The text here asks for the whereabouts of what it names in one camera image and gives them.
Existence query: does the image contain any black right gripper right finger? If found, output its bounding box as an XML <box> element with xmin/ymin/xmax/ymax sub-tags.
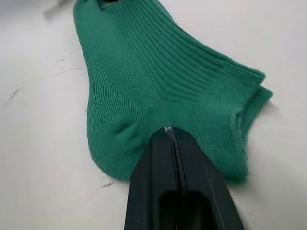
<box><xmin>168</xmin><ymin>126</ymin><xmax>246</xmax><ymax>230</ymax></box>

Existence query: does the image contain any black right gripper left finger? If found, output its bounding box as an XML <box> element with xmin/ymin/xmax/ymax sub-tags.
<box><xmin>124</xmin><ymin>126</ymin><xmax>178</xmax><ymax>230</ymax></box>

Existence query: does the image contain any green ribbed ankle sock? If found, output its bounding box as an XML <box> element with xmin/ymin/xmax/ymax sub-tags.
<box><xmin>72</xmin><ymin>0</ymin><xmax>274</xmax><ymax>185</ymax></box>

